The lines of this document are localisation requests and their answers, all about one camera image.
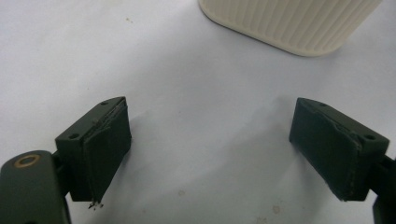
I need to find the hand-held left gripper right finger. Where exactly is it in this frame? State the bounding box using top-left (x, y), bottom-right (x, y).
top-left (289, 97), bottom-right (390, 203)

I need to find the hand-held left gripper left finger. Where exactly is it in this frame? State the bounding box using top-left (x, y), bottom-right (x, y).
top-left (55, 96), bottom-right (133, 210)

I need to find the cream pump bottle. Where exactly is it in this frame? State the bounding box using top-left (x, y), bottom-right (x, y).
top-left (197, 0), bottom-right (384, 58)

